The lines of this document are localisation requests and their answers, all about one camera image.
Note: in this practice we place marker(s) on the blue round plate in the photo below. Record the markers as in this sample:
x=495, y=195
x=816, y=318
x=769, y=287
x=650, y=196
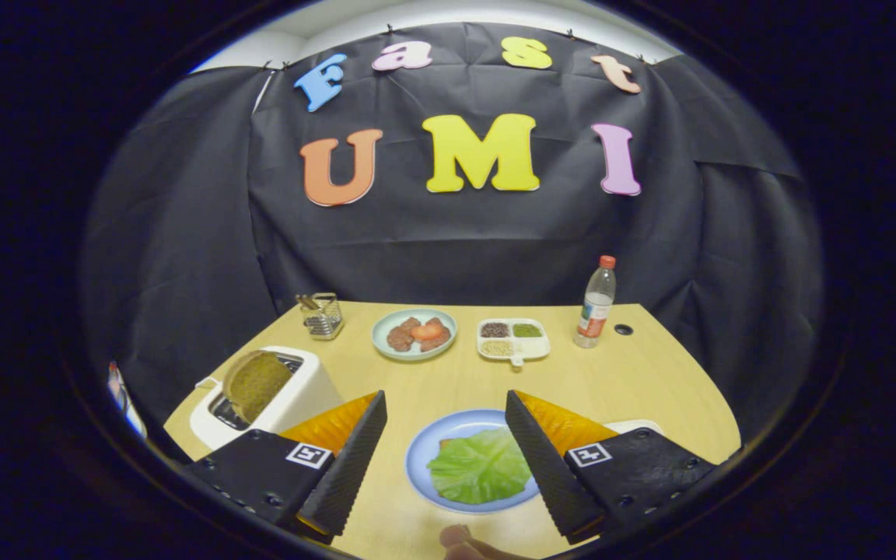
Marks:
x=432, y=432

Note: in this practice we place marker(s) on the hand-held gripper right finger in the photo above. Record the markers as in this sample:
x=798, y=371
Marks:
x=541, y=467

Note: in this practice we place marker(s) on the glass holder with sticks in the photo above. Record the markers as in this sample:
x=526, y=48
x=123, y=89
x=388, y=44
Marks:
x=323, y=319

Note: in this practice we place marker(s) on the green lettuce leaf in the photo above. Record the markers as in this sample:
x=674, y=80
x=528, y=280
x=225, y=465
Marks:
x=479, y=467

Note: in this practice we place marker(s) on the pale green plate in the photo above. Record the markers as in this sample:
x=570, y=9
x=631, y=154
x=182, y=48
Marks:
x=386, y=323

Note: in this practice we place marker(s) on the clear water bottle red cap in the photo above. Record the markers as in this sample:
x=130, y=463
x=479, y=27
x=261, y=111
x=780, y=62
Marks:
x=594, y=311

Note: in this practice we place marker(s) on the brown rounded bread slice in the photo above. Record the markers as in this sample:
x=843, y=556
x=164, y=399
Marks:
x=257, y=385

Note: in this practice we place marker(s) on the black backdrop cloth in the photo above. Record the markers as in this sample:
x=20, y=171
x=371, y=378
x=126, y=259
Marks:
x=456, y=241

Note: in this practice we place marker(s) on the dark bean pile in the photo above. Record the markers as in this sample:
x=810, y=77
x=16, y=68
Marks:
x=495, y=329

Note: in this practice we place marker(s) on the white divided tray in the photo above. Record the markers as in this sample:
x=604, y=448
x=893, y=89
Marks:
x=533, y=348

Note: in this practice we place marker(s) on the brown meat pieces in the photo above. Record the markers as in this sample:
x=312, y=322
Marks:
x=399, y=339

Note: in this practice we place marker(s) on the pale bean pile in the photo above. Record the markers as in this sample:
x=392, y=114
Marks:
x=498, y=348

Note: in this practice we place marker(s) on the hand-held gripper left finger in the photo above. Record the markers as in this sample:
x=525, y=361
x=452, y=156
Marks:
x=351, y=467

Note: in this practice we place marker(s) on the white toaster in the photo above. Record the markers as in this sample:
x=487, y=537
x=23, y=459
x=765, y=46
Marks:
x=308, y=397

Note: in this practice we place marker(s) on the green bean pile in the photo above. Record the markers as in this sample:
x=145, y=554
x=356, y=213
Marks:
x=527, y=330

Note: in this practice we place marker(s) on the white square plate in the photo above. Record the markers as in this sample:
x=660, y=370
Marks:
x=635, y=426

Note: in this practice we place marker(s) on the red tomato slice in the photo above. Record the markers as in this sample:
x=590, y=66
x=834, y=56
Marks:
x=426, y=331

